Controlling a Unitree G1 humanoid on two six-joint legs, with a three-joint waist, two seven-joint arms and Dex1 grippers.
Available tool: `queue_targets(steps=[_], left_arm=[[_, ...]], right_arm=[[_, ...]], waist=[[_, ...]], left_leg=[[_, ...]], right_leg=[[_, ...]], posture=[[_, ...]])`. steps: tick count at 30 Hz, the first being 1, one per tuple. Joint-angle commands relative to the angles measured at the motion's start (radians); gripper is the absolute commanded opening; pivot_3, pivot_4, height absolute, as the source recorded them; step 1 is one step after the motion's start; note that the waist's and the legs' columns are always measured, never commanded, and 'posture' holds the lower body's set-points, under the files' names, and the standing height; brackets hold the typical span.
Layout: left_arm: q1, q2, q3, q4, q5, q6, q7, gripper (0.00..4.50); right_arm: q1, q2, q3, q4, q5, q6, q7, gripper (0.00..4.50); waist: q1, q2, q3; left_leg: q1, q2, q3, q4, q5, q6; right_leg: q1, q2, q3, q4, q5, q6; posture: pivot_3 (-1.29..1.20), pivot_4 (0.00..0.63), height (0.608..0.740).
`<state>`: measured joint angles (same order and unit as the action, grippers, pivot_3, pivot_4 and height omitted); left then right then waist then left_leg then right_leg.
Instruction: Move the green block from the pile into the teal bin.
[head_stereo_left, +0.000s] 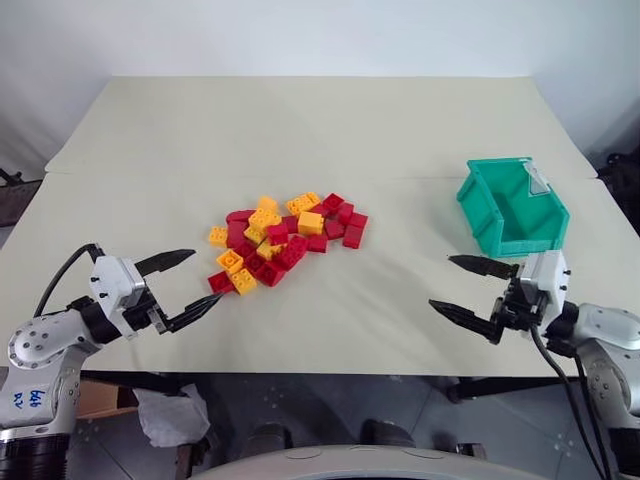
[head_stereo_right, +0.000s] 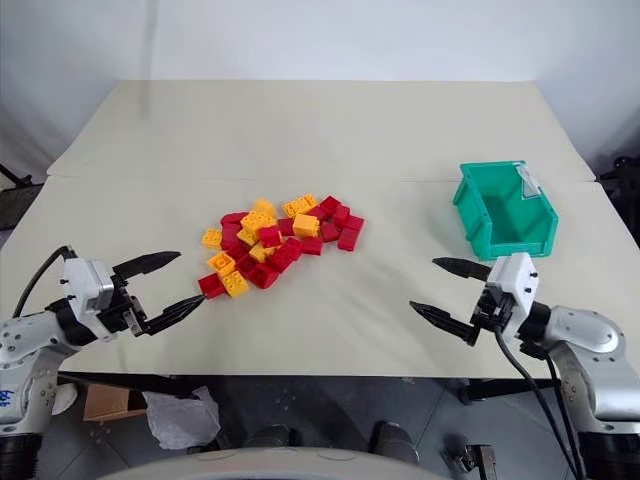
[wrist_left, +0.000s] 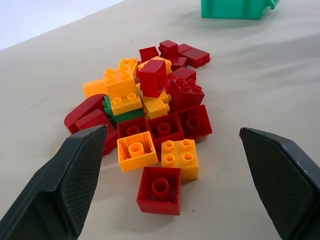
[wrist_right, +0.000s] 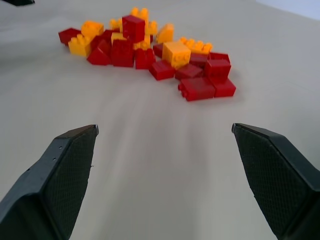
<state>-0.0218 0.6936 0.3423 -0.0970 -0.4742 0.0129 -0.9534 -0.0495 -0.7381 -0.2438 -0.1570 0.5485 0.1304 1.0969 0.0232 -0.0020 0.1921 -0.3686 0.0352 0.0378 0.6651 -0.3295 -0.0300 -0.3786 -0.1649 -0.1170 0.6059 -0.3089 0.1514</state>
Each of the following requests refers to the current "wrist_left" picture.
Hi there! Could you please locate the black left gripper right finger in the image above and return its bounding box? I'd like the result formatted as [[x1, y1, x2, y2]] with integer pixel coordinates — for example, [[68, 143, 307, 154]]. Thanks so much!
[[238, 127, 320, 240]]

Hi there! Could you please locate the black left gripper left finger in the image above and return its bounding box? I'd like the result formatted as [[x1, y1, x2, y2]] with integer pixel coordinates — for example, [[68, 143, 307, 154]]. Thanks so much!
[[0, 124, 109, 240]]

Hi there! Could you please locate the green plastic bin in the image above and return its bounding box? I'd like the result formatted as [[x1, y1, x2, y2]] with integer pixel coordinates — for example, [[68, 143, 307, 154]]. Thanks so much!
[[201, 0, 281, 20]]

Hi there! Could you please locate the red curved block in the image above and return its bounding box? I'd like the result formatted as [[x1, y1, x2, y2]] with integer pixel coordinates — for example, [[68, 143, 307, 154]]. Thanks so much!
[[63, 93, 107, 135], [102, 128, 119, 157]]

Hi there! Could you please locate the red square block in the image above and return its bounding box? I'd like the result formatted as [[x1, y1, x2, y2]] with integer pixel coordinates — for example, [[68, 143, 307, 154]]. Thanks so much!
[[116, 116, 150, 139], [146, 113, 185, 151], [136, 59, 168, 99], [136, 166, 182, 216], [175, 104, 214, 140]]

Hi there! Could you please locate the green plastic building brick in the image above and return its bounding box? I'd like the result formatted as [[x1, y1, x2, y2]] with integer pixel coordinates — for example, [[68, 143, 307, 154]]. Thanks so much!
[[102, 94, 146, 126]]

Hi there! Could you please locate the yellow square studded block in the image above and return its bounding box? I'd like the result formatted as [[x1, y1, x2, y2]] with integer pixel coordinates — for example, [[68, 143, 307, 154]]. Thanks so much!
[[161, 138, 199, 181]]

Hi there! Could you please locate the yellow two-stud plastic brick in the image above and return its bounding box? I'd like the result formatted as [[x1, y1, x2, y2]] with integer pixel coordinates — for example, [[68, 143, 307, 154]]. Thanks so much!
[[110, 92, 143, 117]]

